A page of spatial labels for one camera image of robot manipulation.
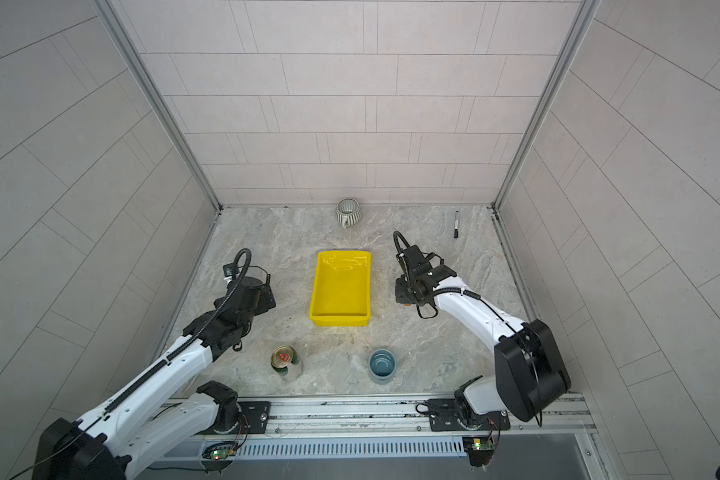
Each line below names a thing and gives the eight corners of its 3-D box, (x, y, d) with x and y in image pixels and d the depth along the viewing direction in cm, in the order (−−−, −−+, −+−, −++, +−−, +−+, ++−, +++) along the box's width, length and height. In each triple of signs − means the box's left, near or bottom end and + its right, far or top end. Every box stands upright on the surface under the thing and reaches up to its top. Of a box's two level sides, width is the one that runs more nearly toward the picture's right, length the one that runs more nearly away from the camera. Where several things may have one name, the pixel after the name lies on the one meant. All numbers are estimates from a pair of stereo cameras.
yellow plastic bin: (311, 326, 88) (307, 317, 83) (320, 259, 103) (318, 248, 98) (371, 326, 88) (370, 317, 83) (371, 259, 103) (371, 248, 98)
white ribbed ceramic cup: (329, 219, 114) (327, 207, 109) (348, 206, 119) (347, 194, 113) (345, 233, 110) (344, 221, 105) (364, 218, 114) (364, 206, 109)
